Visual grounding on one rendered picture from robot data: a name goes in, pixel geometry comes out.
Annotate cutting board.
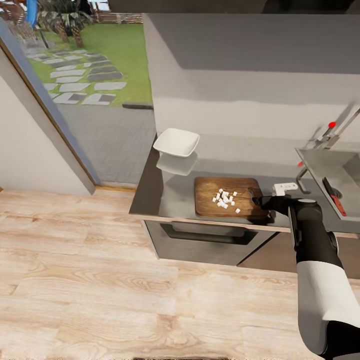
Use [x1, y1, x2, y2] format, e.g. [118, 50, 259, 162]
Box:
[194, 176, 269, 218]

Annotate parer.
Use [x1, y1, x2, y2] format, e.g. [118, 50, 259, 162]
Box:
[324, 177, 347, 217]

